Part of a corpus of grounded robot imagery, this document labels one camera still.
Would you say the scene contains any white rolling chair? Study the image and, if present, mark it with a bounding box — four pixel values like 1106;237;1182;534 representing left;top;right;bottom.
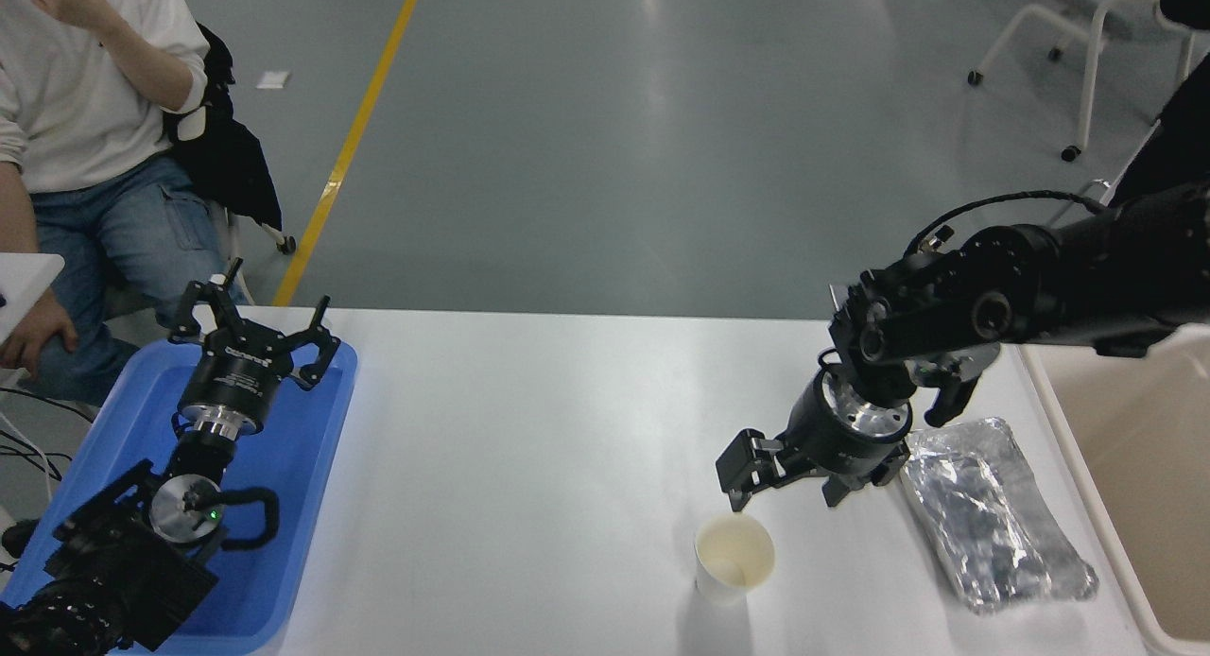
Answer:
966;0;1197;163

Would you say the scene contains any black jacket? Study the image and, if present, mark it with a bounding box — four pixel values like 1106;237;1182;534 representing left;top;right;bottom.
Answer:
163;23;283;230

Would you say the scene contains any black floor cable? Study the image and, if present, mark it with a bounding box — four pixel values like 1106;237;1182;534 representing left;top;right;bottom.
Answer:
0;388;99;424

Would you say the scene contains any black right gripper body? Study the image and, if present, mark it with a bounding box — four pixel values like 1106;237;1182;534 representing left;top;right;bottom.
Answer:
780;380;910;484

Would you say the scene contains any white paper cup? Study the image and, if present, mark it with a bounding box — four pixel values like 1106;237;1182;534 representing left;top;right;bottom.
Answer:
694;512;776;606

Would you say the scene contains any person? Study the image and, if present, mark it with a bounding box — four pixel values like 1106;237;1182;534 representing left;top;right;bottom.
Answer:
0;0;249;408
1108;0;1210;208

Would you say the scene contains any person's right hand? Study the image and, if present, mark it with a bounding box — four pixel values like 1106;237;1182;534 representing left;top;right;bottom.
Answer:
0;292;80;374

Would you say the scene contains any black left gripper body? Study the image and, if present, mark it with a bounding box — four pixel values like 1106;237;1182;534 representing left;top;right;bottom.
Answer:
181;321;298;421

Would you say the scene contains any white office chair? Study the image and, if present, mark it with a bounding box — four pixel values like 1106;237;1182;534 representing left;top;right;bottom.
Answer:
102;103;297;322

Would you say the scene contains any white side table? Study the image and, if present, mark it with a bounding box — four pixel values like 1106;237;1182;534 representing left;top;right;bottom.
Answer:
0;252;65;343

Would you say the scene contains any white floor cable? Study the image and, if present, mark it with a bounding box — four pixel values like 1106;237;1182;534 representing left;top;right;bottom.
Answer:
0;410;58;502

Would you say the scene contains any blue plastic tray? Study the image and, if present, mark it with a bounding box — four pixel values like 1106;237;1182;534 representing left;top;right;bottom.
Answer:
0;339;360;655

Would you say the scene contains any large pale bin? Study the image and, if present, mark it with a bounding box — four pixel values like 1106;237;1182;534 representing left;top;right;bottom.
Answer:
1019;325;1210;656

